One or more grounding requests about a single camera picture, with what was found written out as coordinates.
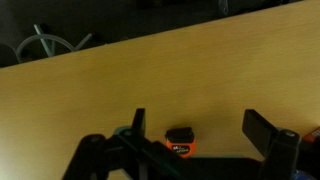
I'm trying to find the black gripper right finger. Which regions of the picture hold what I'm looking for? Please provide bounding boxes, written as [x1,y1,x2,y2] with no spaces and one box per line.
[242,109,302,180]

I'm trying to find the grey cables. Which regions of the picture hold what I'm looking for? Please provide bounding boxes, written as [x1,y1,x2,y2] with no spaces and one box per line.
[15,23,95,64]

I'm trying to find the colourful printed cardboard box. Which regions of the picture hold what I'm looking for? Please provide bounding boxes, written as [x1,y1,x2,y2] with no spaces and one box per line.
[293,126,320,180]

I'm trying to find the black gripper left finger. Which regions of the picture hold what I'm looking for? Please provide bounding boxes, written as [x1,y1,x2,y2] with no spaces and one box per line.
[61,108,174,180]

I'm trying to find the orange and black measuring tape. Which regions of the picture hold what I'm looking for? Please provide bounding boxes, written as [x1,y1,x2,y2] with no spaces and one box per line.
[164,126,197,158]

